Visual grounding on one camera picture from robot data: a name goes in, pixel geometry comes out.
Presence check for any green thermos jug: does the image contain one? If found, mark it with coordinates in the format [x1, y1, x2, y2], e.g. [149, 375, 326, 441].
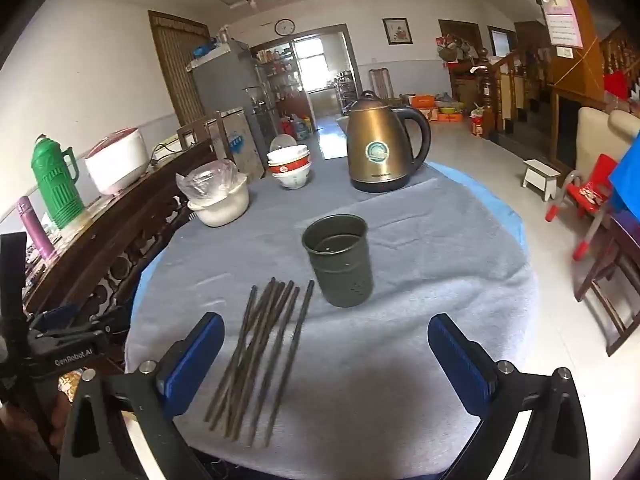
[31, 134, 86, 230]

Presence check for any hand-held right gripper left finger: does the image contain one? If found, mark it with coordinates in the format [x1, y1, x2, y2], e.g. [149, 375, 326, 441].
[59, 311, 226, 480]

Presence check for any bright blue cloth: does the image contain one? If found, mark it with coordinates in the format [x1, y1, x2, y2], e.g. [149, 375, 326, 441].
[607, 129, 640, 217]

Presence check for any white rice cooker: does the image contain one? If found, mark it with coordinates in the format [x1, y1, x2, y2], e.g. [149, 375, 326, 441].
[84, 128, 151, 196]

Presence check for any grey tablecloth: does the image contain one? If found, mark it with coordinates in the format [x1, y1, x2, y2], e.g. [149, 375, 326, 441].
[124, 159, 540, 478]

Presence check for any person's left hand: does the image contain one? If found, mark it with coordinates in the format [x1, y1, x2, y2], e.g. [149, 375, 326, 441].
[0, 391, 71, 461]

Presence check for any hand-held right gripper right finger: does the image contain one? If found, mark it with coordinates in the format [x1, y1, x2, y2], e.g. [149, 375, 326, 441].
[426, 312, 603, 480]

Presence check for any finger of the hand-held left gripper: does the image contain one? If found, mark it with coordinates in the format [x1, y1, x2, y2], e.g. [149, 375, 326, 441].
[29, 305, 132, 341]

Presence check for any dark wooden side table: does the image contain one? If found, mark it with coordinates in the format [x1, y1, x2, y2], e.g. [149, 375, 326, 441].
[574, 209, 640, 357]

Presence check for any clear plastic bag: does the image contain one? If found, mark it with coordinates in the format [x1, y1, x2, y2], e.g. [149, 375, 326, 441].
[176, 159, 241, 202]

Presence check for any slatted wooden chair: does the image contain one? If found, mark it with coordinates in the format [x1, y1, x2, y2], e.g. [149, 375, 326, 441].
[369, 67, 394, 102]

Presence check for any carved dark wooden chair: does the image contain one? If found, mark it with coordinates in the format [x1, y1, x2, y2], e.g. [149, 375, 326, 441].
[22, 139, 228, 333]

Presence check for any red child chair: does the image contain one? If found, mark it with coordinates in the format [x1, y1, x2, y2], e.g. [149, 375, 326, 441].
[544, 153, 620, 261]

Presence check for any white chest freezer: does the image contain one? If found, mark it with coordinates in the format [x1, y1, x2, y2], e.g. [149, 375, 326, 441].
[206, 107, 267, 181]

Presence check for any white bowl red rim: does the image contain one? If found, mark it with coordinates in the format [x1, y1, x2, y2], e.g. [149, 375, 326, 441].
[268, 154, 314, 175]

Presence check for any grey metal chopstick holder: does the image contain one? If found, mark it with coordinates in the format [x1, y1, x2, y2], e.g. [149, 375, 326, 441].
[302, 214, 375, 308]

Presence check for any small white stool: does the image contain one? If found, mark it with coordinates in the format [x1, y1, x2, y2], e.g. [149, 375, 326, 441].
[522, 158, 562, 202]

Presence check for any wooden stair railing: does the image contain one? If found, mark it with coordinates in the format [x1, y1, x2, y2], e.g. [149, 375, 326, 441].
[472, 47, 531, 138]

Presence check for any beige armchair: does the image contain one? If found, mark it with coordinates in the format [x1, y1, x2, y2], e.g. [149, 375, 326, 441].
[575, 107, 640, 186]

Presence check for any gold electric kettle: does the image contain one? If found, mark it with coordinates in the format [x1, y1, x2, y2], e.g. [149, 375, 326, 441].
[338, 90, 432, 194]

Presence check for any bundle of dark chopsticks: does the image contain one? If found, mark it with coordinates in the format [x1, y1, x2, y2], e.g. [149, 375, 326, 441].
[204, 277, 316, 448]

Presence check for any blue table cover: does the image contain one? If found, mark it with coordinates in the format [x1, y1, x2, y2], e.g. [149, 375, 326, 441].
[130, 160, 526, 311]

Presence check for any white bowl red emblem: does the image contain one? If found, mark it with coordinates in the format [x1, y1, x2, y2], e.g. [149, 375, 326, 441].
[272, 165, 312, 190]

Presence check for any white ceramic basin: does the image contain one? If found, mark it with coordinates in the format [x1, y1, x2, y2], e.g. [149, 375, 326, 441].
[187, 175, 250, 228]

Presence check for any framed wall picture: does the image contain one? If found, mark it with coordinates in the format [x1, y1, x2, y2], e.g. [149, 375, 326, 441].
[382, 17, 414, 46]

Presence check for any gold patterned cloth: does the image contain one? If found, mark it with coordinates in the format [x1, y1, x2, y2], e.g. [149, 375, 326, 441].
[56, 367, 97, 405]

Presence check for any pink wall poster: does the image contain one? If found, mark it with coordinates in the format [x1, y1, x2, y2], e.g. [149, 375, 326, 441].
[544, 1, 585, 50]

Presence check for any plain white bowl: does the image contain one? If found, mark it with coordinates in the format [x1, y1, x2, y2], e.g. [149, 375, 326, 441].
[266, 145, 311, 162]

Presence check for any purple thermos bottle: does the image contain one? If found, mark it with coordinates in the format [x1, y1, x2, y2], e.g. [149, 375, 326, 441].
[16, 196, 55, 261]

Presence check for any grey refrigerator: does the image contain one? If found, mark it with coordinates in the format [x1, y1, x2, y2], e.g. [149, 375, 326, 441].
[187, 40, 268, 126]

